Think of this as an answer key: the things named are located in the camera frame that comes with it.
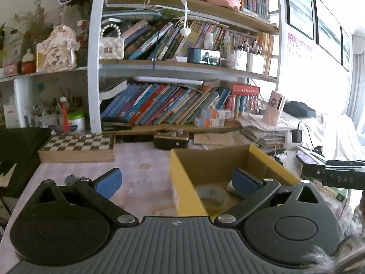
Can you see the black cushion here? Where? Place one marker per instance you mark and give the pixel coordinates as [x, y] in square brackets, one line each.
[300, 109]

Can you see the orange white small box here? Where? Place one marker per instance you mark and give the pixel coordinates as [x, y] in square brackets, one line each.
[208, 122]
[215, 113]

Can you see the flat cardboard sheet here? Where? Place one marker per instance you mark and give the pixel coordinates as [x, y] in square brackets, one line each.
[216, 141]

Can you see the row of colourful leaning books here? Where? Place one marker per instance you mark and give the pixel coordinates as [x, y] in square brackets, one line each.
[159, 105]

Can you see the red pen with white top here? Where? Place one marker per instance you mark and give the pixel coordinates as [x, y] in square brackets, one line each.
[65, 117]

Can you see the floral patterned ornament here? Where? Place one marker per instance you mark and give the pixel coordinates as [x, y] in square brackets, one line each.
[57, 51]

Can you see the row of upright books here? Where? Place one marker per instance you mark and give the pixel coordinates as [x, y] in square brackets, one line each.
[253, 1]

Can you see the pink checked desktop cloth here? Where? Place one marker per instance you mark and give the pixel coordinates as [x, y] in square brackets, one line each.
[142, 154]

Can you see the white cubby shelf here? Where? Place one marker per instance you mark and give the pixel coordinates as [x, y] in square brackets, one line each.
[21, 91]

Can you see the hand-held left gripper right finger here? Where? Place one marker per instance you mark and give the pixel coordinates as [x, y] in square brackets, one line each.
[243, 181]

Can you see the framed wall picture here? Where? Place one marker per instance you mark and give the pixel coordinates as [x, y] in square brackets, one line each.
[345, 48]
[299, 5]
[328, 28]

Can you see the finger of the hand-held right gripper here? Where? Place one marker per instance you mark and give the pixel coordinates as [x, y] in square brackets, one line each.
[313, 171]
[345, 162]

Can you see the grey toy car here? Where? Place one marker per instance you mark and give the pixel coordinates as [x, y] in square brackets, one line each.
[71, 179]

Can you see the dried flower bouquet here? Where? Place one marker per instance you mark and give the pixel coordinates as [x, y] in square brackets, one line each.
[81, 0]

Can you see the clear tape roll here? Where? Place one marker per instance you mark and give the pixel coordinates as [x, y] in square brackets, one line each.
[212, 189]

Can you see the stack of papers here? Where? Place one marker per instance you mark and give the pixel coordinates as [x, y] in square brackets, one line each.
[256, 127]

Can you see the white jar with green lid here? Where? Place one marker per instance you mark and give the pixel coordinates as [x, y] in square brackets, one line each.
[76, 122]

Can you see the black stapler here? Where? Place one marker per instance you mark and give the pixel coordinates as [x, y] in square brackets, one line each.
[117, 125]

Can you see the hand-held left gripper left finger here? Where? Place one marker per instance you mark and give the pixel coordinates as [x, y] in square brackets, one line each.
[109, 182]

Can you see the white frame wooden bookshelf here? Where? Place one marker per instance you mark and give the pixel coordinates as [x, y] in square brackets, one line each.
[94, 62]

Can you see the pink card box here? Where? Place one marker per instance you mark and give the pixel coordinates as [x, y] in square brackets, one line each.
[272, 108]

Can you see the white pompom ribbon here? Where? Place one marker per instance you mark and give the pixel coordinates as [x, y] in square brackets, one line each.
[186, 30]

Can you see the wooden chessboard box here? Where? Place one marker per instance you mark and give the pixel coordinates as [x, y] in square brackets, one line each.
[77, 142]

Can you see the white cloth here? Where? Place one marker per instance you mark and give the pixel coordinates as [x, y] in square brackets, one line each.
[333, 137]

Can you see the white tube lamp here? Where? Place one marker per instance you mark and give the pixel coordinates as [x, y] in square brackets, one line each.
[168, 80]

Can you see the window curtain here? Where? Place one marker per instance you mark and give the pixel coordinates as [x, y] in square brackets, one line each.
[358, 91]

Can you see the yellow cardboard box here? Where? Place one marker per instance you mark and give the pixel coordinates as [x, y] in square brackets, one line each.
[185, 177]

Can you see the white pen holder with brushes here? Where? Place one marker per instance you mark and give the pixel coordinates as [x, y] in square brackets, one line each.
[45, 120]

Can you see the white pen cup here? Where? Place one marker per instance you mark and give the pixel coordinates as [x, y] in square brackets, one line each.
[240, 61]
[255, 63]

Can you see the white box with red label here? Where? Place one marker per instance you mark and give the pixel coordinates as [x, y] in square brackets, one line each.
[12, 115]

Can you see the black smartphone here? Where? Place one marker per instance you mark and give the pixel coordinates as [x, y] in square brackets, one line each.
[204, 57]

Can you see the dark notebook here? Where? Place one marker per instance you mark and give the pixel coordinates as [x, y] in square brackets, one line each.
[310, 157]

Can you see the black charger plug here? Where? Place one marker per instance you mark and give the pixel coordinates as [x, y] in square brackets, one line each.
[297, 136]

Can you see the white quilted handbag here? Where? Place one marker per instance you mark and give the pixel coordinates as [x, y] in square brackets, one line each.
[111, 47]

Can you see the row of dark leaning books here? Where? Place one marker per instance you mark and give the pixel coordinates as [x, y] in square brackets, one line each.
[159, 40]

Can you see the row of tan thin books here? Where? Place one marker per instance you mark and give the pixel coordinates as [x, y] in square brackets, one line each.
[268, 54]

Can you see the small white bottle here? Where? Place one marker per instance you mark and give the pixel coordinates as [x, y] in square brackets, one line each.
[208, 41]

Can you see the red flat box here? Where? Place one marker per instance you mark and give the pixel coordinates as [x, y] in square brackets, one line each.
[243, 89]

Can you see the black electronic keyboard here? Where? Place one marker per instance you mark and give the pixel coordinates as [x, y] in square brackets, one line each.
[20, 154]

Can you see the dark box with knobs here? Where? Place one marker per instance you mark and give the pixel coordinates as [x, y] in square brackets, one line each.
[171, 141]

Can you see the small pink box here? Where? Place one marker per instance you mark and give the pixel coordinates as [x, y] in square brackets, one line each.
[10, 68]

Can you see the wall poster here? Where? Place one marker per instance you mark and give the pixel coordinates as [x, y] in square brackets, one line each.
[299, 51]

